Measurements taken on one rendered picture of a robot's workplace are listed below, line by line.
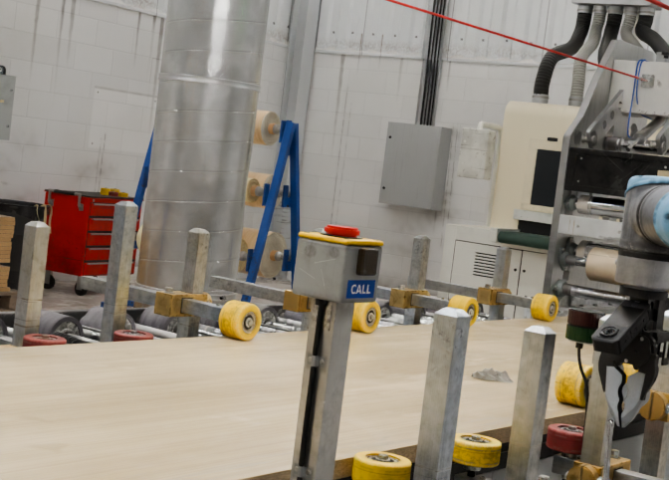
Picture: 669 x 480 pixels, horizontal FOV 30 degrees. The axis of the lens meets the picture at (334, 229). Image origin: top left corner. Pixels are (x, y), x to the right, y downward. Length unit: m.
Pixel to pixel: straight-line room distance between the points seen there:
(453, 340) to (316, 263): 0.29
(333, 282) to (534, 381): 0.55
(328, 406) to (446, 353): 0.26
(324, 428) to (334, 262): 0.19
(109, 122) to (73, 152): 0.48
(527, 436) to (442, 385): 0.27
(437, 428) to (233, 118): 4.31
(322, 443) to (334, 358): 0.10
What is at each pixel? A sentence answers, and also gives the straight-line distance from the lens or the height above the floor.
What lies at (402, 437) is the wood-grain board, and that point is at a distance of 1.92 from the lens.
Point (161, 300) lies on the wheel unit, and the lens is 2.77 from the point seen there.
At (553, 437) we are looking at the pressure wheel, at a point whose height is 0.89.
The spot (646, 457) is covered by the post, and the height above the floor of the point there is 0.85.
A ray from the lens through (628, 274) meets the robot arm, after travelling 1.91.
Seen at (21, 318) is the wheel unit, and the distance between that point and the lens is 2.51.
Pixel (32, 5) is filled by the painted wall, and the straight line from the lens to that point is 10.50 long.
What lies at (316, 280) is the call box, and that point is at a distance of 1.37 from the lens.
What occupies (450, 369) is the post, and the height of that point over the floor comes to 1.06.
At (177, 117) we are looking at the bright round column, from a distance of 5.83.
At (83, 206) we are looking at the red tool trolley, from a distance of 10.00.
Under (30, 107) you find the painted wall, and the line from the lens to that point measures 10.52.
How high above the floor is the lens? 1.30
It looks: 3 degrees down
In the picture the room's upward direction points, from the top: 7 degrees clockwise
